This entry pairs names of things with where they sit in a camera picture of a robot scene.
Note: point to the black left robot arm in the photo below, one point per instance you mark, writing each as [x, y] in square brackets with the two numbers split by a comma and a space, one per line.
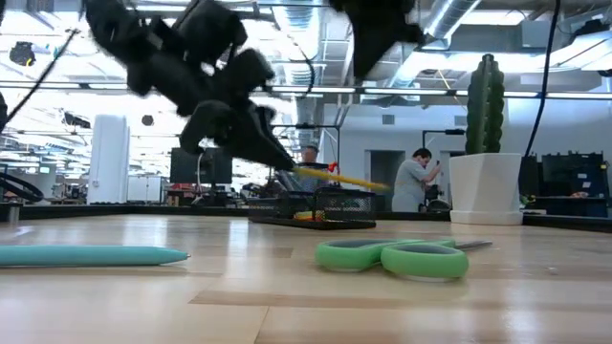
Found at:
[119, 28]

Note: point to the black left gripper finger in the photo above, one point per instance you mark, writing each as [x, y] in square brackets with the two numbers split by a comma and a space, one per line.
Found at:
[260, 141]

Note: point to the thick teal pen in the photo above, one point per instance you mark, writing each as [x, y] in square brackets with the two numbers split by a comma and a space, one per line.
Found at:
[95, 256]

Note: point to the seated person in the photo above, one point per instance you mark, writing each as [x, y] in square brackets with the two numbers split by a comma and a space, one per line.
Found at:
[310, 155]

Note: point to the silver ventilation duct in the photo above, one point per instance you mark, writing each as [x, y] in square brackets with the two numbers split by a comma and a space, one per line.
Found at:
[306, 43]
[449, 16]

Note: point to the yellow pencil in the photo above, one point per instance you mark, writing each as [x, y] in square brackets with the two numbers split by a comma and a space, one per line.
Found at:
[339, 179]

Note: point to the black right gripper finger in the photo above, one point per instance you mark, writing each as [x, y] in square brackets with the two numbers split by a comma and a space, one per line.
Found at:
[375, 40]

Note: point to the black storage bins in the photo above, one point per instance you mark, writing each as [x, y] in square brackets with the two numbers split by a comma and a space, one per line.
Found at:
[569, 177]

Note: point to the black computer monitor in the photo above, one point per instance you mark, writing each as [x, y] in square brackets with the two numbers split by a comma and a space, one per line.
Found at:
[220, 169]

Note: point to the white pillar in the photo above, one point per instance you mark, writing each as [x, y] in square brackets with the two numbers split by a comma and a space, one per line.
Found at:
[109, 162]

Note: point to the black mesh desk organizer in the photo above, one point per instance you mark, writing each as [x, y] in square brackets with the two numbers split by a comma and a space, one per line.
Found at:
[344, 205]

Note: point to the green cactus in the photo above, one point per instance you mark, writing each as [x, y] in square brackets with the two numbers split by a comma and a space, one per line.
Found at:
[485, 110]

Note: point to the standing person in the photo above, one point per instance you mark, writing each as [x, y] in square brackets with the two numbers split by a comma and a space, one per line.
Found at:
[411, 186]

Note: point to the black aluminium table frame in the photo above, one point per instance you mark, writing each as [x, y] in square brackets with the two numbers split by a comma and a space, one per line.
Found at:
[143, 209]

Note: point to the black pole stand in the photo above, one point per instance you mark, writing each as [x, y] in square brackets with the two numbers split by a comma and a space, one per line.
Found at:
[444, 132]

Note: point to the white plant pot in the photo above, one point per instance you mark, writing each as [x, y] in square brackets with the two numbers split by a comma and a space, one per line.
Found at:
[485, 191]

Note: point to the black background gantry frame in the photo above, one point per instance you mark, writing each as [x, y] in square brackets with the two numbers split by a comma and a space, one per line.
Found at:
[325, 126]

